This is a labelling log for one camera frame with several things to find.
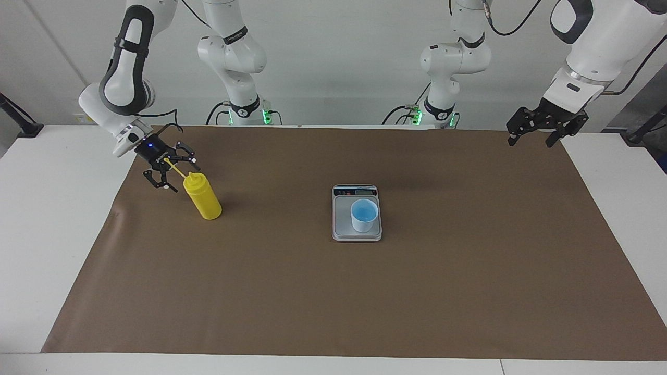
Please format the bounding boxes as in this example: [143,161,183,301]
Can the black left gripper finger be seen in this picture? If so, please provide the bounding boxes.
[545,115,589,148]
[507,107,542,147]

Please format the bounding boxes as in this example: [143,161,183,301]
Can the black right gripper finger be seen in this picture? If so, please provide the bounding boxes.
[144,169,179,193]
[169,141,201,170]

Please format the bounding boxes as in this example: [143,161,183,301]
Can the yellow squeeze bottle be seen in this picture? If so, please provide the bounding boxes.
[163,158,223,220]

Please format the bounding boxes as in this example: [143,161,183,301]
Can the light blue plastic cup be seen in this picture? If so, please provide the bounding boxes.
[350,198,379,233]

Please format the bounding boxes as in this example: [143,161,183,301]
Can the silver digital kitchen scale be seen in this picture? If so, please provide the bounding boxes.
[332,184,382,243]

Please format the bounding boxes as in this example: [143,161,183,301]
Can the black clamp stand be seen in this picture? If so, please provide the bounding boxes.
[620,104,667,145]
[0,93,44,139]

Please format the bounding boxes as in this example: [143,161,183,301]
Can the brown paper table mat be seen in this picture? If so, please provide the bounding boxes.
[41,125,667,361]

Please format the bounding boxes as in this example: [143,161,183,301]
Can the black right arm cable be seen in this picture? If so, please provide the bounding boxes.
[130,108,183,137]

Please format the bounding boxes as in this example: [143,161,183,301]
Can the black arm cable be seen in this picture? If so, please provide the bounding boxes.
[130,108,183,137]
[482,0,667,97]

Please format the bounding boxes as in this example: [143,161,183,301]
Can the black base cable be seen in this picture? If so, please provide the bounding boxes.
[206,102,232,126]
[383,83,433,126]

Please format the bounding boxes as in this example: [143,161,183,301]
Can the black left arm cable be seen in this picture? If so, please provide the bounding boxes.
[482,0,667,97]

